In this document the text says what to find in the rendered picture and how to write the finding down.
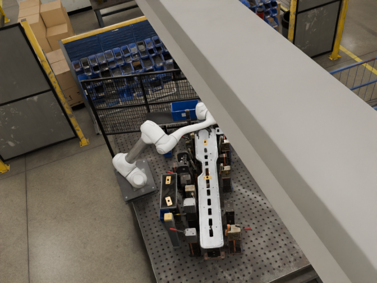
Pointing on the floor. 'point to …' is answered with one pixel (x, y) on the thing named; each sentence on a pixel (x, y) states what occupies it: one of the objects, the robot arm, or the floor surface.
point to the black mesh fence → (129, 104)
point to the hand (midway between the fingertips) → (203, 136)
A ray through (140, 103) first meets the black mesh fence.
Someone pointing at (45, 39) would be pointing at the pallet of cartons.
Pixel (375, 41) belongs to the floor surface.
